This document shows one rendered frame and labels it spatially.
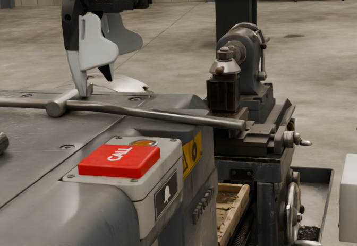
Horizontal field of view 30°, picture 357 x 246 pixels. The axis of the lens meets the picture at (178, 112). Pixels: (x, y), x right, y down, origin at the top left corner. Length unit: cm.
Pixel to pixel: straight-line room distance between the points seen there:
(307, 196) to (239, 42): 63
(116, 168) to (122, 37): 27
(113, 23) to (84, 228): 37
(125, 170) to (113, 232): 7
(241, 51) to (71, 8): 146
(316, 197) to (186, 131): 173
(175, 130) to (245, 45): 148
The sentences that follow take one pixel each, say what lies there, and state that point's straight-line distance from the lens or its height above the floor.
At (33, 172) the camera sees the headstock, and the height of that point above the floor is 126.
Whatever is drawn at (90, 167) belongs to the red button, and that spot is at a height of 126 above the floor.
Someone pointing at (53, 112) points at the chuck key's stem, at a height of 126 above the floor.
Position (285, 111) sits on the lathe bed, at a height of 85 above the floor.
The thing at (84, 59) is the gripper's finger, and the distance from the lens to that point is 76.
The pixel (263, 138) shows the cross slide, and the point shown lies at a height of 96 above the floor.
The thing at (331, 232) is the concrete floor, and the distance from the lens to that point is 345.
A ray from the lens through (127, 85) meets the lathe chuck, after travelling 110.
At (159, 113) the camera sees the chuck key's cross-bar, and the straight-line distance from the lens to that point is 76.
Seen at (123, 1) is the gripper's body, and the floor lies 139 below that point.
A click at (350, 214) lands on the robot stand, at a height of 107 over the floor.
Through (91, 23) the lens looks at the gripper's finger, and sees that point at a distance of 76.
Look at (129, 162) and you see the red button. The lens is 59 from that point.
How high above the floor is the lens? 146
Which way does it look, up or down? 15 degrees down
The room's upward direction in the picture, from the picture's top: 3 degrees counter-clockwise
